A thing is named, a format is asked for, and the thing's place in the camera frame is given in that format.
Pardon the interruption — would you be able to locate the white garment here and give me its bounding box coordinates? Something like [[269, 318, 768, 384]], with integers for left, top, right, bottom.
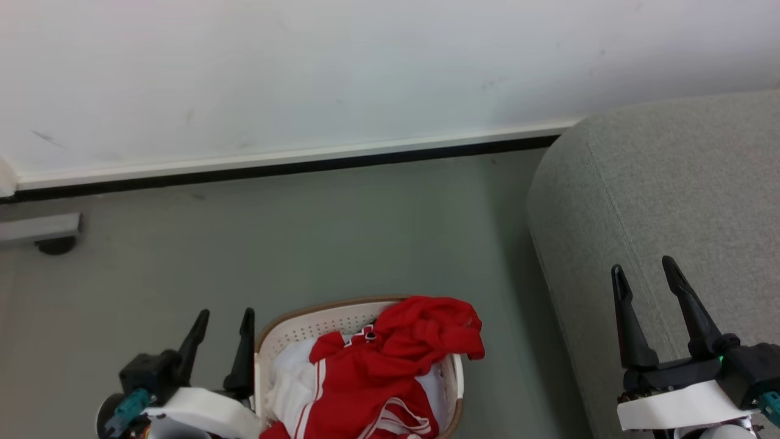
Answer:
[[263, 334, 450, 435]]

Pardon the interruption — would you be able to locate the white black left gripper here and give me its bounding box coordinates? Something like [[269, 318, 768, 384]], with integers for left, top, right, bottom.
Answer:
[[96, 308, 264, 439]]

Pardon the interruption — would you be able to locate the white perforated laundry basket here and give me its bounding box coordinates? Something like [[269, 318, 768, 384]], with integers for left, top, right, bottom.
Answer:
[[253, 296, 465, 439]]

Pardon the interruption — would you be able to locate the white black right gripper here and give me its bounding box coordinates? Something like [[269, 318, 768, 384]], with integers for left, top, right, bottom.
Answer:
[[611, 255, 780, 439]]

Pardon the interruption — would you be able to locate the white black skirting board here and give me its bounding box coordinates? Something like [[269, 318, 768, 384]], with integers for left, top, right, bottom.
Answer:
[[0, 119, 580, 204]]

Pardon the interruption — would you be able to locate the grey metal furniture leg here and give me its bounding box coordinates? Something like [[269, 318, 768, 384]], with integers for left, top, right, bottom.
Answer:
[[0, 212, 82, 255]]

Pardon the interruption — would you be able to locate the grey fabric sofa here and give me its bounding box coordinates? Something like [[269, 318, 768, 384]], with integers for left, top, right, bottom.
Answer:
[[526, 89, 780, 439]]

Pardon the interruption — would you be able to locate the red white-striped sports garment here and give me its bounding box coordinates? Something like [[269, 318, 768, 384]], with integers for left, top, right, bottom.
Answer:
[[259, 296, 486, 439]]

